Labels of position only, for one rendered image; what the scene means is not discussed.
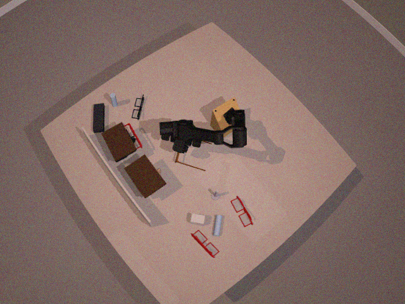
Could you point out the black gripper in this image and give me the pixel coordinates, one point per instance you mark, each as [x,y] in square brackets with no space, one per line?
[193,142]

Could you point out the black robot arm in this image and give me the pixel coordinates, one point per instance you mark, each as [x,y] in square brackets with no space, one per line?
[183,130]

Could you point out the black glasses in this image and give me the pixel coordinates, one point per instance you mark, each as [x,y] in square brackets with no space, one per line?
[138,103]

